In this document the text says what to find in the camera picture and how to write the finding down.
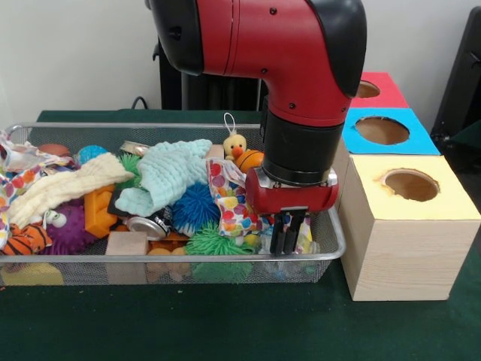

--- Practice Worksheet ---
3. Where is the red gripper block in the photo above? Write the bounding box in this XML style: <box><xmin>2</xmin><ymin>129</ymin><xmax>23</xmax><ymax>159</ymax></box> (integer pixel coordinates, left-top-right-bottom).
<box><xmin>246</xmin><ymin>167</ymin><xmax>339</xmax><ymax>255</ymax></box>

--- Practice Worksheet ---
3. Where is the clear plastic bottle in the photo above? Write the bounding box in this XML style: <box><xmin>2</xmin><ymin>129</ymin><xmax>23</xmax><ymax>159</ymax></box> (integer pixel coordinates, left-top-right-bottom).
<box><xmin>259</xmin><ymin>222</ymin><xmax>313</xmax><ymax>256</ymax></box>

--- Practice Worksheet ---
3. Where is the colourful polka-dot cloth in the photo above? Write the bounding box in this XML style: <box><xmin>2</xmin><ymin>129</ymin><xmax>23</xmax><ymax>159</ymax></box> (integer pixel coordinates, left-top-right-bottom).
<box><xmin>206</xmin><ymin>158</ymin><xmax>264</xmax><ymax>238</ymax></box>

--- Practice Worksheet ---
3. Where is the wooden box with three holes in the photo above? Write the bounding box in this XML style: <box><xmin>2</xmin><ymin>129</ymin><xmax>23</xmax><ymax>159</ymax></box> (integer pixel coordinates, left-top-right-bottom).
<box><xmin>331</xmin><ymin>71</ymin><xmax>481</xmax><ymax>302</ymax></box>

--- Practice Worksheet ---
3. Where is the shallow clear mesh bin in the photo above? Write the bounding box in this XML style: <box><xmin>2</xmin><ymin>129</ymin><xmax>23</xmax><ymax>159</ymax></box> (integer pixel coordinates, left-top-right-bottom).
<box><xmin>0</xmin><ymin>122</ymin><xmax>348</xmax><ymax>287</ymax></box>

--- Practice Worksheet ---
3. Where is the small orange basketball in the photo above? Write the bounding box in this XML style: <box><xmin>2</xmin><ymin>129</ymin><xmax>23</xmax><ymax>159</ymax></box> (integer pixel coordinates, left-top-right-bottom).
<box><xmin>239</xmin><ymin>150</ymin><xmax>265</xmax><ymax>174</ymax></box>

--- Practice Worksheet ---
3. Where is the yellow duck toy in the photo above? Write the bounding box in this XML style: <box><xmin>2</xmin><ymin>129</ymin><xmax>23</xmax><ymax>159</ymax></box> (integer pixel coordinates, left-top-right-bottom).
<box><xmin>222</xmin><ymin>113</ymin><xmax>249</xmax><ymax>162</ymax></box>

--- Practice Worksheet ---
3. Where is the dark green tablecloth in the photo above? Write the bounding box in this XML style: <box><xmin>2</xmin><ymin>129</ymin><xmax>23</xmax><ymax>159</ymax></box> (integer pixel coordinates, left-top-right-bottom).
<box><xmin>0</xmin><ymin>109</ymin><xmax>481</xmax><ymax>361</ymax></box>

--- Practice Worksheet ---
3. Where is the mint green knit cloth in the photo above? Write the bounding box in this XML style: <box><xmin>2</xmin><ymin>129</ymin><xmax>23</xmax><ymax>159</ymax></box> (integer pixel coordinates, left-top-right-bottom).
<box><xmin>115</xmin><ymin>140</ymin><xmax>214</xmax><ymax>217</ymax></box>

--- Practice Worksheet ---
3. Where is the black drink can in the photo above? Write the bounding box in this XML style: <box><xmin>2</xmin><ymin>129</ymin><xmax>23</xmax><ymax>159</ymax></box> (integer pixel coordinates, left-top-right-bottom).
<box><xmin>126</xmin><ymin>207</ymin><xmax>174</xmax><ymax>240</ymax></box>

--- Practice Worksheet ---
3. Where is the green spiky ball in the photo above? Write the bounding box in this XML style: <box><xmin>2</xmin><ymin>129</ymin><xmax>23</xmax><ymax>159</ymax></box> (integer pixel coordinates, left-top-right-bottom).
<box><xmin>120</xmin><ymin>153</ymin><xmax>144</xmax><ymax>187</ymax></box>

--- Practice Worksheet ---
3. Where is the dark green side table cloth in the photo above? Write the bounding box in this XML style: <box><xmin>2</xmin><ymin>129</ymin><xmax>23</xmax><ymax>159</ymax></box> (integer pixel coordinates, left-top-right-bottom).
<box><xmin>449</xmin><ymin>119</ymin><xmax>481</xmax><ymax>149</ymax></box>

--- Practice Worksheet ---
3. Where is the cream cloth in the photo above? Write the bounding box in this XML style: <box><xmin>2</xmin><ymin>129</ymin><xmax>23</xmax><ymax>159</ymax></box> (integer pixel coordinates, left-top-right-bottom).
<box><xmin>9</xmin><ymin>153</ymin><xmax>136</xmax><ymax>229</ymax></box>

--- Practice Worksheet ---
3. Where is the black floor stand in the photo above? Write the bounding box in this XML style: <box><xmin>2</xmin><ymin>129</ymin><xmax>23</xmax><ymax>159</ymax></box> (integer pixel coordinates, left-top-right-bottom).
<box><xmin>434</xmin><ymin>6</ymin><xmax>481</xmax><ymax>144</ymax></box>

